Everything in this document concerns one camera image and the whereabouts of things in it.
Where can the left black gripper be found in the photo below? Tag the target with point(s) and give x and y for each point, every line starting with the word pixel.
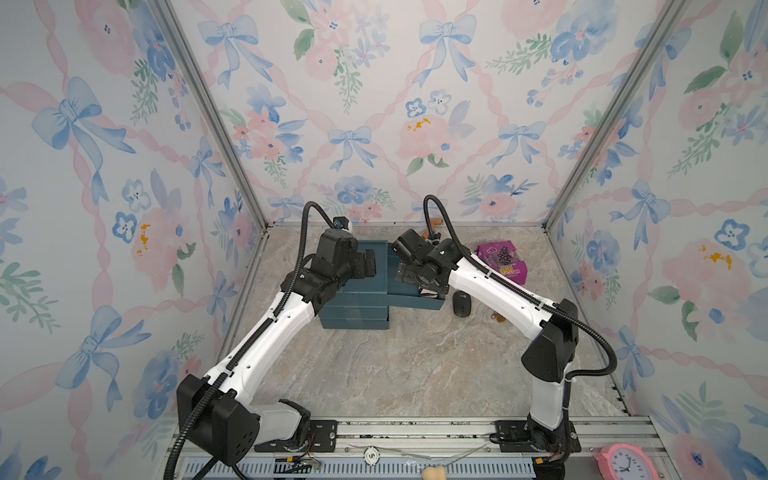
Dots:
pixel 361 270

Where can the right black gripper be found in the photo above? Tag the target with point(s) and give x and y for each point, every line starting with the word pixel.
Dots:
pixel 404 274

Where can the teal drawer cabinet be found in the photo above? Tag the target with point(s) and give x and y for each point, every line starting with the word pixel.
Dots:
pixel 362 304

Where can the black computer mouse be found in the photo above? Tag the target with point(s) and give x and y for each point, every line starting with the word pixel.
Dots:
pixel 461 304

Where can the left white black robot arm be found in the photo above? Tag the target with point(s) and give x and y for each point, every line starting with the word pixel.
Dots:
pixel 215 412

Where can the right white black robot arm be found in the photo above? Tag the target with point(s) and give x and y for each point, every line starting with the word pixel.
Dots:
pixel 553 338

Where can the purple snack bag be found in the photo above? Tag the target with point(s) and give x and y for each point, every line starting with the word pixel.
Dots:
pixel 503 257

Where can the pink alarm clock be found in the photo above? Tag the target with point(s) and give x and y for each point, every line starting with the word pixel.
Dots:
pixel 625 462

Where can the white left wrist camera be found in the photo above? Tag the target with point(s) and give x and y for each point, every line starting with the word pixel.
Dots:
pixel 341 223

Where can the wooden handle roller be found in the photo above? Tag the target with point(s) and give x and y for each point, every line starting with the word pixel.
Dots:
pixel 431 233

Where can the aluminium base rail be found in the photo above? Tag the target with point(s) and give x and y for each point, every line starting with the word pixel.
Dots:
pixel 431 447

